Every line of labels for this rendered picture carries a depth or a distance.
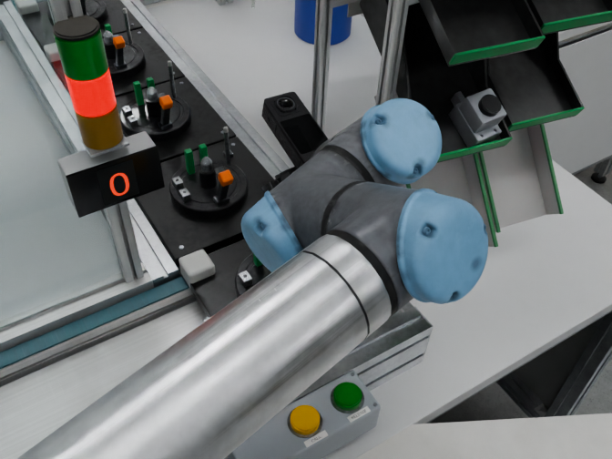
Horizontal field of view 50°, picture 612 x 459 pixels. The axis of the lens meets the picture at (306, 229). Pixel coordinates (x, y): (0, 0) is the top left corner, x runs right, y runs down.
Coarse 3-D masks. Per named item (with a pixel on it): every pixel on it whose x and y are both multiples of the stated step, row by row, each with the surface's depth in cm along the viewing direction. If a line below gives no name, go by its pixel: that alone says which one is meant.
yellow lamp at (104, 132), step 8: (112, 112) 79; (80, 120) 78; (88, 120) 78; (96, 120) 78; (104, 120) 78; (112, 120) 79; (80, 128) 80; (88, 128) 79; (96, 128) 79; (104, 128) 79; (112, 128) 80; (120, 128) 82; (88, 136) 80; (96, 136) 79; (104, 136) 80; (112, 136) 80; (120, 136) 82; (88, 144) 81; (96, 144) 80; (104, 144) 80; (112, 144) 81
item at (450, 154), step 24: (384, 0) 92; (384, 24) 94; (408, 24) 100; (408, 48) 98; (432, 48) 99; (408, 72) 91; (432, 72) 98; (456, 72) 98; (480, 72) 96; (408, 96) 92; (432, 96) 96; (504, 120) 94; (456, 144) 94; (504, 144) 95
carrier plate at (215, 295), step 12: (240, 240) 111; (216, 252) 109; (228, 252) 109; (240, 252) 109; (252, 252) 109; (216, 264) 107; (228, 264) 107; (216, 276) 105; (228, 276) 105; (192, 288) 104; (204, 288) 103; (216, 288) 103; (228, 288) 103; (204, 300) 102; (216, 300) 102; (228, 300) 102; (216, 312) 100
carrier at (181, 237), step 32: (224, 128) 115; (192, 160) 117; (224, 160) 125; (256, 160) 125; (160, 192) 118; (192, 192) 116; (256, 192) 119; (160, 224) 113; (192, 224) 113; (224, 224) 113
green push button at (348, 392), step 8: (344, 384) 92; (352, 384) 92; (336, 392) 91; (344, 392) 91; (352, 392) 91; (360, 392) 91; (336, 400) 90; (344, 400) 90; (352, 400) 90; (360, 400) 90; (344, 408) 90; (352, 408) 90
